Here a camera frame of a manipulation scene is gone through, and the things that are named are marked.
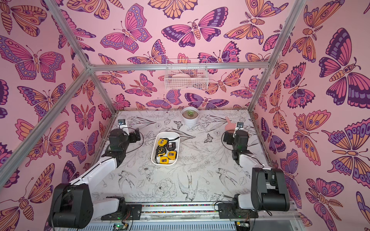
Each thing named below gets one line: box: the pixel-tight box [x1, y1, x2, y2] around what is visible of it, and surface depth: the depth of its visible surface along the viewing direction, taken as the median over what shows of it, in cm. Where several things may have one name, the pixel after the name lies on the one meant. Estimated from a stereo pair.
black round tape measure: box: [166, 141, 177, 152], surface depth 98 cm
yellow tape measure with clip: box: [167, 150, 178, 161], surface depth 94 cm
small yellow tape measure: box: [159, 156, 170, 165], surface depth 92 cm
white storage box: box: [150, 131, 181, 167], surface depth 96 cm
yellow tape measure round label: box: [157, 138, 169, 147], surface depth 99 cm
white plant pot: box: [181, 106, 200, 127], surface depth 106 cm
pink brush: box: [224, 116, 237, 133], surface depth 113 cm
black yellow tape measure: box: [155, 146, 167, 158], surface depth 95 cm
